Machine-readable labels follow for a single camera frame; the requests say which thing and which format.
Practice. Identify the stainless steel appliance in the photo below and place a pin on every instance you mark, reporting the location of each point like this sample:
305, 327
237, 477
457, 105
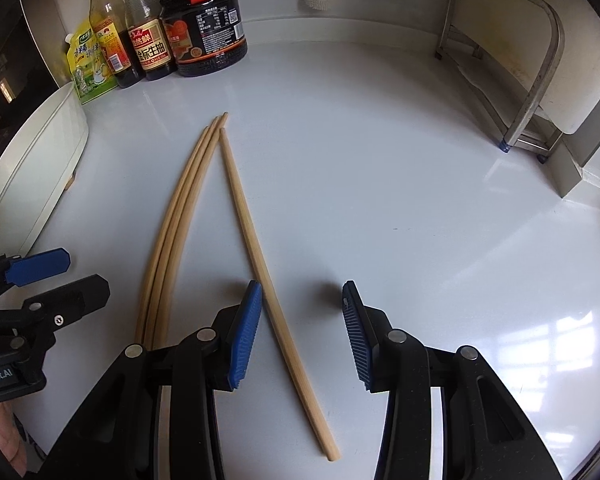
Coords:
35, 35

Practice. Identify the green yellow seasoning pouch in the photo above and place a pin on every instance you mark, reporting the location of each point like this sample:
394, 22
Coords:
87, 80

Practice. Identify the soy sauce bottle red label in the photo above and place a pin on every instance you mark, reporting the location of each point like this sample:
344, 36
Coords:
152, 52

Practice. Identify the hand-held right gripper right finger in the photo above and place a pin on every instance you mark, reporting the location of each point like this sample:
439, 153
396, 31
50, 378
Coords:
357, 335

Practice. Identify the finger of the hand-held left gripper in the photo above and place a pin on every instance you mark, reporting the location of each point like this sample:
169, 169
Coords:
35, 267
75, 297

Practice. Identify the clear bottle with yellow label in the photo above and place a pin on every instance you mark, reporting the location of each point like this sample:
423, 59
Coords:
112, 55

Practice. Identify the stainless steel rack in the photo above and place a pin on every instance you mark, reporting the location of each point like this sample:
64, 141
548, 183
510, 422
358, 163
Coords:
532, 95

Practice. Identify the large dark soy sauce jug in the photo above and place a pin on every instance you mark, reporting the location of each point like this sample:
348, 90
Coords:
207, 40

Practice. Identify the person's left hand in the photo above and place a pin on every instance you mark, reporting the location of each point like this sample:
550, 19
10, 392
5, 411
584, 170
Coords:
5, 435

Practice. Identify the white plastic container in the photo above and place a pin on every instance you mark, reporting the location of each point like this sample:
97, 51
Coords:
30, 175

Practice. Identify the white panel with grey edge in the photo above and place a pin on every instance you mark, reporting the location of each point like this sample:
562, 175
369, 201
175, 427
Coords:
580, 95

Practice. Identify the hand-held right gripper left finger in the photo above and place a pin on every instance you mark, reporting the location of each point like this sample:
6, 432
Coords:
245, 340

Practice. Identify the wooden chopstick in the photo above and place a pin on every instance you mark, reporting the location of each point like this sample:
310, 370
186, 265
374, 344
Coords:
260, 270
171, 260
152, 260
161, 260

